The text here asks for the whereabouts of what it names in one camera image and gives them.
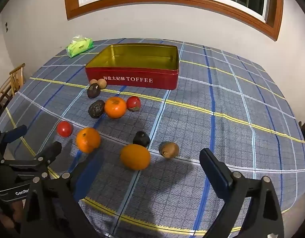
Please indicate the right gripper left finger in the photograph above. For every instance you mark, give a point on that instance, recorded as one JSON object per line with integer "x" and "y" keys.
{"x": 52, "y": 205}

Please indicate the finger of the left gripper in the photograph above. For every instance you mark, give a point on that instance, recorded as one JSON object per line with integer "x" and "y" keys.
{"x": 10, "y": 136}
{"x": 38, "y": 164}

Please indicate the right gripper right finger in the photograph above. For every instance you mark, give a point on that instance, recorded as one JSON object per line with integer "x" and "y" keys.
{"x": 263, "y": 218}

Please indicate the smooth red tomato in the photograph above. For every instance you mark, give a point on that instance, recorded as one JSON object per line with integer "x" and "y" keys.
{"x": 64, "y": 129}

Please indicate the orange mandarin with stem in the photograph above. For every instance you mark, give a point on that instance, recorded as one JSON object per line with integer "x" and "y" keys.
{"x": 87, "y": 140}

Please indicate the dark wrinkled passion fruit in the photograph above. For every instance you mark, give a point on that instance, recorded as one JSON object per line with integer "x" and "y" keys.
{"x": 93, "y": 91}
{"x": 96, "y": 109}

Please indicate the orange mandarin with blemish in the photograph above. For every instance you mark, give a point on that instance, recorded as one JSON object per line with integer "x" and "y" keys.
{"x": 115, "y": 107}

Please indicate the smooth oval orange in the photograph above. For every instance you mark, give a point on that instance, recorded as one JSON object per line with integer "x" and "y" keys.
{"x": 135, "y": 157}

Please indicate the brown longan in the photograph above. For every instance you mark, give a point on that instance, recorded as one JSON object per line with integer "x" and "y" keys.
{"x": 102, "y": 83}
{"x": 93, "y": 81}

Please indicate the small black plum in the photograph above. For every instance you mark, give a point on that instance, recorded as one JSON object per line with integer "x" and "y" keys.
{"x": 141, "y": 138}

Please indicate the brown kiwi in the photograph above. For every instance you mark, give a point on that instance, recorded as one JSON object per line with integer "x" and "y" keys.
{"x": 168, "y": 149}

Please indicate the red tomato with calyx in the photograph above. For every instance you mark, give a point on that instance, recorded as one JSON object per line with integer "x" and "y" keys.
{"x": 133, "y": 104}

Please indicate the person left hand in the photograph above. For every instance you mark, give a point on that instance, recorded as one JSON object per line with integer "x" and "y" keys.
{"x": 11, "y": 213}

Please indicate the wooden chair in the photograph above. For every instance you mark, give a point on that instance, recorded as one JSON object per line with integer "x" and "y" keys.
{"x": 11, "y": 86}

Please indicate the blue plaid tablecloth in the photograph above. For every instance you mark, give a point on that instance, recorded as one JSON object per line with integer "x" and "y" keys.
{"x": 222, "y": 102}

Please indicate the green tissue pack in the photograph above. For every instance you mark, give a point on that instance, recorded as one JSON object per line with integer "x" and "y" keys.
{"x": 78, "y": 45}

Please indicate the red toffee tin box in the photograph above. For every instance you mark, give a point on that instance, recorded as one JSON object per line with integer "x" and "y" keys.
{"x": 136, "y": 64}

